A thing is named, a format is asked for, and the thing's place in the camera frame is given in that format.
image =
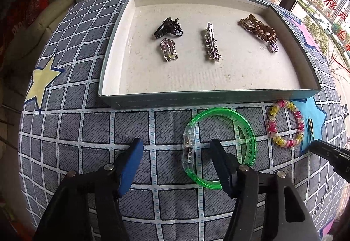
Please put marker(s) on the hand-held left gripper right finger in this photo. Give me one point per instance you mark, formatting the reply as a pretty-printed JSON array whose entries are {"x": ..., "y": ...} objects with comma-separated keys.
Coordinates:
[{"x": 222, "y": 169}]

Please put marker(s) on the black claw hair clip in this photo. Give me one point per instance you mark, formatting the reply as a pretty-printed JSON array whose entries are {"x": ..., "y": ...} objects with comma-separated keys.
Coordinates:
[{"x": 166, "y": 27}]

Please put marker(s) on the grey tray with white inside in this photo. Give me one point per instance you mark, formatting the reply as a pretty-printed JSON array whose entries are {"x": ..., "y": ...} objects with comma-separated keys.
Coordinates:
[{"x": 218, "y": 74}]

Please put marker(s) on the pink silver brooch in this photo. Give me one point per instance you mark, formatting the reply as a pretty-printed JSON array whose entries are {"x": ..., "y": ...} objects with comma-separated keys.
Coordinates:
[{"x": 167, "y": 46}]

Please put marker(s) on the cream sofa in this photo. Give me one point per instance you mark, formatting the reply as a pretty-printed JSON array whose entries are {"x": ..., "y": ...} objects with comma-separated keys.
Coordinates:
[{"x": 41, "y": 22}]

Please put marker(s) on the silver spiked hair clip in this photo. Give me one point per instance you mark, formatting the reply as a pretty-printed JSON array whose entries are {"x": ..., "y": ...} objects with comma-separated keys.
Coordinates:
[{"x": 211, "y": 44}]

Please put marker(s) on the grey checked star tablecloth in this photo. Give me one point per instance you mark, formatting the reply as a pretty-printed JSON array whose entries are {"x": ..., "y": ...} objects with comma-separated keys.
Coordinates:
[{"x": 82, "y": 131}]

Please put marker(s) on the green translucent bangle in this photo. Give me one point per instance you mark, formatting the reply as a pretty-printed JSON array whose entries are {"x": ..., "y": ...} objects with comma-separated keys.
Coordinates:
[{"x": 247, "y": 137}]

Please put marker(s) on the red patterned cushion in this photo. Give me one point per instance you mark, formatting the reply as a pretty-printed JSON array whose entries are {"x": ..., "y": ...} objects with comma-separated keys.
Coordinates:
[{"x": 24, "y": 11}]

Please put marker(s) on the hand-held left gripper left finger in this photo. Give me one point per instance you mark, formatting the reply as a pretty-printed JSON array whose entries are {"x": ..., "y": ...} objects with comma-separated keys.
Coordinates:
[{"x": 130, "y": 172}]

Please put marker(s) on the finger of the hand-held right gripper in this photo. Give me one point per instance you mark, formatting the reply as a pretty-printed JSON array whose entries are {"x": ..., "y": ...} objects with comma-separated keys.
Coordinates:
[{"x": 332, "y": 154}]

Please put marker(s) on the small metal pin charm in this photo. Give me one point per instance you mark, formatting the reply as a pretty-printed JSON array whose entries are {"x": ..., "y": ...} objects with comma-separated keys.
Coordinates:
[{"x": 310, "y": 126}]

